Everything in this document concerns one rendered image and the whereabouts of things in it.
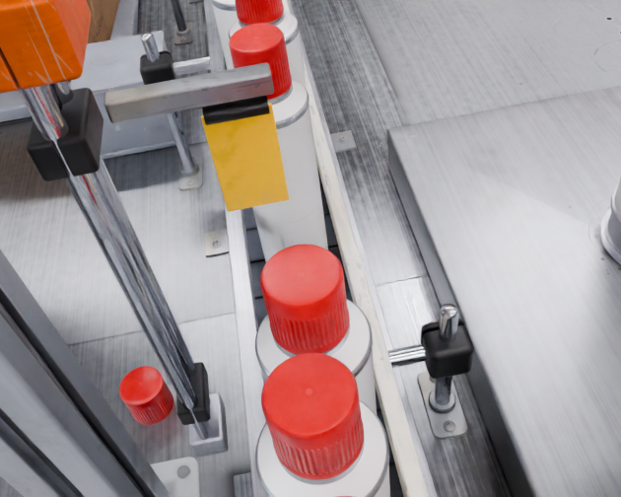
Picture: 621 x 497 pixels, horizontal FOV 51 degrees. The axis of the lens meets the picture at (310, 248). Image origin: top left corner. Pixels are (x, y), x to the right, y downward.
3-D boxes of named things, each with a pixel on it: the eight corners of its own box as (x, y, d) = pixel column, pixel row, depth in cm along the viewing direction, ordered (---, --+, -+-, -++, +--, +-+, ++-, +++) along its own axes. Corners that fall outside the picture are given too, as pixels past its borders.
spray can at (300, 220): (335, 282, 51) (307, 50, 36) (271, 295, 51) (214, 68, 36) (324, 236, 55) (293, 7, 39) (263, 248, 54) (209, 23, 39)
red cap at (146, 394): (161, 378, 53) (149, 356, 50) (181, 406, 51) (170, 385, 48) (123, 403, 52) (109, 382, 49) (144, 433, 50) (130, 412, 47)
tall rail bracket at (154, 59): (244, 171, 69) (210, 30, 57) (177, 183, 69) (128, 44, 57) (242, 152, 71) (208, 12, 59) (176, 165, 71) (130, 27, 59)
